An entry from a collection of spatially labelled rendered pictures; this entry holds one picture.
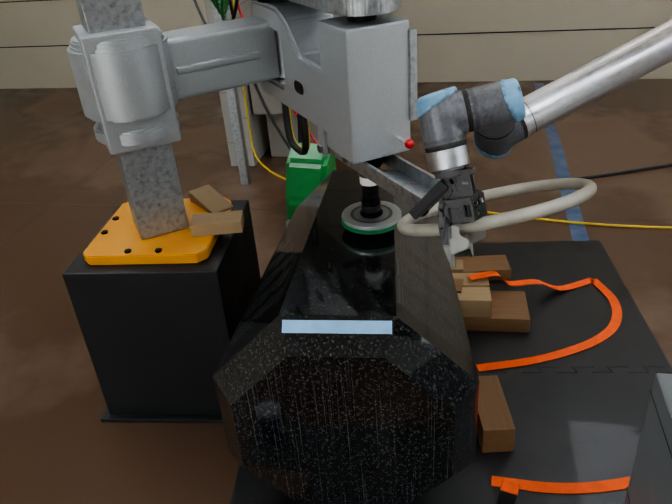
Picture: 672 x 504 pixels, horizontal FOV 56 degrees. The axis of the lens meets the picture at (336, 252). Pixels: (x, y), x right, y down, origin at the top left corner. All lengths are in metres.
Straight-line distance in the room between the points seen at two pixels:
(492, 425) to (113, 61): 1.86
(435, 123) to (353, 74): 0.64
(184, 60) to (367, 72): 0.75
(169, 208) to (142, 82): 0.52
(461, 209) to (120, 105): 1.34
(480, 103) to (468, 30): 5.59
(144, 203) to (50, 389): 1.14
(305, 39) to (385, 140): 0.52
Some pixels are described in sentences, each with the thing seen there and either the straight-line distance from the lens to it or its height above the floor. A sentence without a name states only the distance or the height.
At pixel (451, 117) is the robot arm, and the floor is 1.50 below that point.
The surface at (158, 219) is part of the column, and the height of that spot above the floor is 0.85.
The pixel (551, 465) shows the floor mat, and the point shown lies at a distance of 2.61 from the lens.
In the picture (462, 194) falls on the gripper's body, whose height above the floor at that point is 1.34.
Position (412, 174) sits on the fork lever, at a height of 1.12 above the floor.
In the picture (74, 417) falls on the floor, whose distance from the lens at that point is 3.08.
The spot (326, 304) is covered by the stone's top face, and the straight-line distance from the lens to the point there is 1.90.
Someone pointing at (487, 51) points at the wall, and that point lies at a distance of 7.00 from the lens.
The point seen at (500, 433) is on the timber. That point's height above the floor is 0.12.
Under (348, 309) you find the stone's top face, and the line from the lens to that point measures 1.88.
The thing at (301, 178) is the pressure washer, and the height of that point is 0.43.
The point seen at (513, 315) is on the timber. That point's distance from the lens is 3.15.
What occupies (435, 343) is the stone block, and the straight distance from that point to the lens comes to 1.93.
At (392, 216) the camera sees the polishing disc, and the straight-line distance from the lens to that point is 2.24.
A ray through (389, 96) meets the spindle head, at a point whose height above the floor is 1.35.
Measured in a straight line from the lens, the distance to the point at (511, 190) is 1.85.
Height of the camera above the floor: 1.94
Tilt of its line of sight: 30 degrees down
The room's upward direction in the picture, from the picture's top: 5 degrees counter-clockwise
